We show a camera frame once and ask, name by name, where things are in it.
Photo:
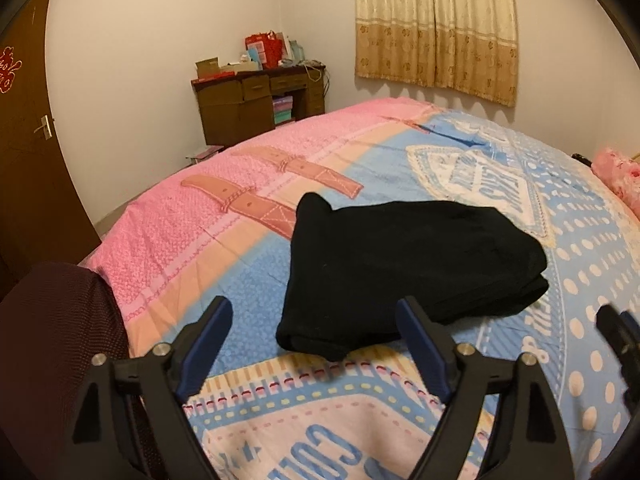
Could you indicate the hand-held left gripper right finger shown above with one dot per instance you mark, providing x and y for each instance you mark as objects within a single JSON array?
[{"x": 425, "y": 355}]

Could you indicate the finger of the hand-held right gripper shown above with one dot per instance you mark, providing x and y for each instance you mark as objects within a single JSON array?
[{"x": 615, "y": 330}]

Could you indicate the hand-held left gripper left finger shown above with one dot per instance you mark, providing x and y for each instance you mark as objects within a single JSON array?
[{"x": 205, "y": 355}]

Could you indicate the black pants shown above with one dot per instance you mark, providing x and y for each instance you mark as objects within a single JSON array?
[{"x": 400, "y": 265}]

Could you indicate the bed with pink-blue blanket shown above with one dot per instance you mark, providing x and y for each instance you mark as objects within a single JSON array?
[{"x": 200, "y": 220}]

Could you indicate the pink floral pillow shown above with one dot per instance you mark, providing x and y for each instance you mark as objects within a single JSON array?
[{"x": 620, "y": 175}]

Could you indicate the dark mesh chair back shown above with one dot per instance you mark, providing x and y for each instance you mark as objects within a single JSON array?
[{"x": 50, "y": 340}]

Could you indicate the black remote control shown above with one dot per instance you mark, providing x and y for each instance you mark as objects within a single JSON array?
[{"x": 582, "y": 158}]

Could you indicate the brown wooden door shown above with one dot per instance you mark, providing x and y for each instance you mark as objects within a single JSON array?
[{"x": 35, "y": 195}]

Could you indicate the brown wooden desk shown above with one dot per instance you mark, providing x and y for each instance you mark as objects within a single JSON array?
[{"x": 225, "y": 107}]

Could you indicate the stack of pastel boxes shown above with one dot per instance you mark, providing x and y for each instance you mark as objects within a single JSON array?
[{"x": 282, "y": 109}]

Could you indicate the open cardboard box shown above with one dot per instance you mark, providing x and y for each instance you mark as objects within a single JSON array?
[{"x": 206, "y": 67}]

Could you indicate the red gift bag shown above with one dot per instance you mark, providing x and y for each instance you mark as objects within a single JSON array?
[{"x": 270, "y": 51}]

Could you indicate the beige patterned curtain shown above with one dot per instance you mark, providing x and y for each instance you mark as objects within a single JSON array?
[{"x": 435, "y": 25}]

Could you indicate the red door decoration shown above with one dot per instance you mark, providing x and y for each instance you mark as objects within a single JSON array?
[{"x": 9, "y": 69}]

